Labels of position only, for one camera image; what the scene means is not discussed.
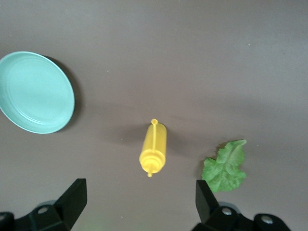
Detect green lettuce leaf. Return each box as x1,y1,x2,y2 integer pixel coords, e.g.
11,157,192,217
201,139,247,193

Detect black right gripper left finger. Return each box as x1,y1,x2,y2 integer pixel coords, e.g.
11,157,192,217
0,178,88,231

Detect mint green round plate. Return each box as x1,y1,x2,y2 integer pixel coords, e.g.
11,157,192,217
0,51,76,134

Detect yellow mustard squeeze bottle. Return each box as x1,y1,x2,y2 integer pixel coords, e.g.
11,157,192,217
139,118,167,178

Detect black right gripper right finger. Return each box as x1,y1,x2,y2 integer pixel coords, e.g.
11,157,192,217
192,180,292,231

